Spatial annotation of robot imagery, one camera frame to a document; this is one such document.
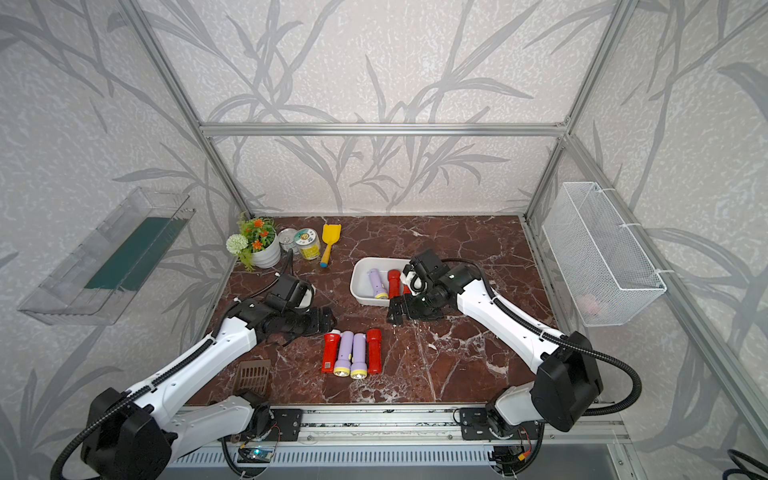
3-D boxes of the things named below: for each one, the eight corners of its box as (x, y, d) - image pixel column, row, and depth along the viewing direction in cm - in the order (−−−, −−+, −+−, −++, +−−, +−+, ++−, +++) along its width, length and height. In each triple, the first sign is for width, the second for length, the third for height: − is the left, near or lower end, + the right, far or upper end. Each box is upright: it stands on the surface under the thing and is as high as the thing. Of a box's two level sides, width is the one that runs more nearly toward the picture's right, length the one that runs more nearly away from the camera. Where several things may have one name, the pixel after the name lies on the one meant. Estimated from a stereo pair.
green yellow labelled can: (297, 260, 109) (290, 245, 102) (302, 243, 114) (296, 228, 108) (318, 260, 109) (312, 246, 102) (322, 243, 114) (317, 228, 108)
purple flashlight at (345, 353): (335, 376, 83) (333, 373, 81) (341, 334, 91) (340, 330, 88) (350, 376, 83) (348, 373, 81) (354, 334, 91) (353, 330, 89)
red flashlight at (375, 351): (367, 375, 83) (366, 371, 81) (368, 333, 91) (367, 329, 89) (382, 374, 84) (382, 370, 81) (382, 332, 91) (381, 328, 89)
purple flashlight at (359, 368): (350, 379, 83) (348, 375, 80) (355, 338, 90) (353, 333, 88) (366, 379, 83) (365, 375, 80) (370, 338, 91) (369, 333, 88)
